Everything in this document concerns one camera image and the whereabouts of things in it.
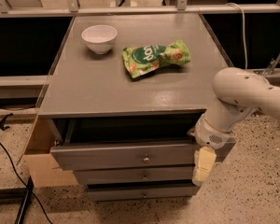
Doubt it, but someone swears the white bowl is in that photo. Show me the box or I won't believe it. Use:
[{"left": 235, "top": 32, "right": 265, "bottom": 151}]
[{"left": 81, "top": 25, "right": 118, "bottom": 54}]

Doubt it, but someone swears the light wooden box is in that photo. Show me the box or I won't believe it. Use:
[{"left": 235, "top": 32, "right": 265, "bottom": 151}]
[{"left": 23, "top": 118, "right": 78, "bottom": 188}]

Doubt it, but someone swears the grey drawer cabinet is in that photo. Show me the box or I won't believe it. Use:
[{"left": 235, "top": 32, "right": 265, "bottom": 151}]
[{"left": 39, "top": 14, "right": 227, "bottom": 191}]

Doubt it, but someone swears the black floor bar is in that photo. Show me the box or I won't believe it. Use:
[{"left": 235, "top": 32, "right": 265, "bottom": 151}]
[{"left": 14, "top": 178, "right": 34, "bottom": 224}]

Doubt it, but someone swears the grey middle drawer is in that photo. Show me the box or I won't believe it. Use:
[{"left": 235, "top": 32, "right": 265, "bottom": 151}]
[{"left": 74, "top": 165, "right": 193, "bottom": 185}]

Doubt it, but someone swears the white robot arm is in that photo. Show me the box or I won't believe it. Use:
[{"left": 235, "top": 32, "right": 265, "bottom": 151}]
[{"left": 188, "top": 67, "right": 280, "bottom": 186}]

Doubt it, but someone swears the grey bottom drawer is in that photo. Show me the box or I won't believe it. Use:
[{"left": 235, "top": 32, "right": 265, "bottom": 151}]
[{"left": 88, "top": 182, "right": 199, "bottom": 202}]

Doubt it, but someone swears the metal railing frame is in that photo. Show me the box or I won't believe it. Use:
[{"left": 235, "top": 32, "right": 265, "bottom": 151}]
[{"left": 0, "top": 0, "right": 280, "bottom": 19}]

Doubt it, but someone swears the green snack bag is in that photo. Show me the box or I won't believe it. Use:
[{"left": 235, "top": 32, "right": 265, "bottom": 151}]
[{"left": 122, "top": 39, "right": 190, "bottom": 78}]

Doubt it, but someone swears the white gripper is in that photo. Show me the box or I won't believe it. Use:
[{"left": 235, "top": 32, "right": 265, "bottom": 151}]
[{"left": 187, "top": 115, "right": 233, "bottom": 185}]

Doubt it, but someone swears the black floor cable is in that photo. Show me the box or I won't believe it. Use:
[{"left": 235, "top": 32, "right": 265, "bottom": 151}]
[{"left": 0, "top": 133, "right": 54, "bottom": 224}]

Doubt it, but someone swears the white cable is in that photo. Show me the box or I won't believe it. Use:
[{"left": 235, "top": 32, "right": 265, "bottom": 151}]
[{"left": 225, "top": 2, "right": 249, "bottom": 71}]

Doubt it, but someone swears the grey top drawer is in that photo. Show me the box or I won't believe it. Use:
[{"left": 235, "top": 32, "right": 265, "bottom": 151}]
[{"left": 49, "top": 139, "right": 236, "bottom": 172}]

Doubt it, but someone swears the grey drawer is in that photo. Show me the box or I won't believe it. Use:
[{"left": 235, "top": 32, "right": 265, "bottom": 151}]
[
  {"left": 74, "top": 165, "right": 193, "bottom": 185},
  {"left": 49, "top": 139, "right": 236, "bottom": 172},
  {"left": 88, "top": 182, "right": 199, "bottom": 202}
]

